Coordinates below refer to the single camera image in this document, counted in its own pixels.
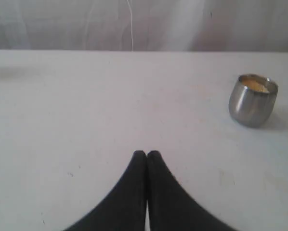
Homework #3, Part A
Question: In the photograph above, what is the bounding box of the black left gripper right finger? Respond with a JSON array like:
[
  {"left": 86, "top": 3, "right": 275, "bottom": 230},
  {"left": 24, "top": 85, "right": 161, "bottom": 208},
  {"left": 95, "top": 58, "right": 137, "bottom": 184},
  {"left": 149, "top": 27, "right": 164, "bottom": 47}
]
[{"left": 147, "top": 151, "right": 233, "bottom": 231}]

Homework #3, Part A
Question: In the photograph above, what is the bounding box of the white backdrop curtain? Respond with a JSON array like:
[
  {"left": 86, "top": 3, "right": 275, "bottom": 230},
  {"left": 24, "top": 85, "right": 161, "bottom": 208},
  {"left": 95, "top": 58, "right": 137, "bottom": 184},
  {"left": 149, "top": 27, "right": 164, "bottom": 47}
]
[{"left": 0, "top": 0, "right": 288, "bottom": 51}]

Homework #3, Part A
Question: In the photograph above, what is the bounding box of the yellow grain powder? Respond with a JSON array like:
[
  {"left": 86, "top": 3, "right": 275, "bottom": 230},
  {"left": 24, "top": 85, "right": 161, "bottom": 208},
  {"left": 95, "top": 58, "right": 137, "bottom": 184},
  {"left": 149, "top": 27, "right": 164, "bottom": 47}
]
[{"left": 241, "top": 79, "right": 269, "bottom": 93}]

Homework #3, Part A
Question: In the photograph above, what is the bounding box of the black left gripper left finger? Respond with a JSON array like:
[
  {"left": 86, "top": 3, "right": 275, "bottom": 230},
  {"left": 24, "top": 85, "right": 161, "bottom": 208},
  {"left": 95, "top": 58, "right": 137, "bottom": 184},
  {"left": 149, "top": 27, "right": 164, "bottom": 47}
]
[{"left": 66, "top": 151, "right": 147, "bottom": 231}]

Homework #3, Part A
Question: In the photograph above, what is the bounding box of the stainless steel cup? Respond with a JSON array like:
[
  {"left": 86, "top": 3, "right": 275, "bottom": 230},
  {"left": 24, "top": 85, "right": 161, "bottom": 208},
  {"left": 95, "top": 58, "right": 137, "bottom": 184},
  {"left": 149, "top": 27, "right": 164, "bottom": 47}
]
[{"left": 228, "top": 74, "right": 278, "bottom": 128}]

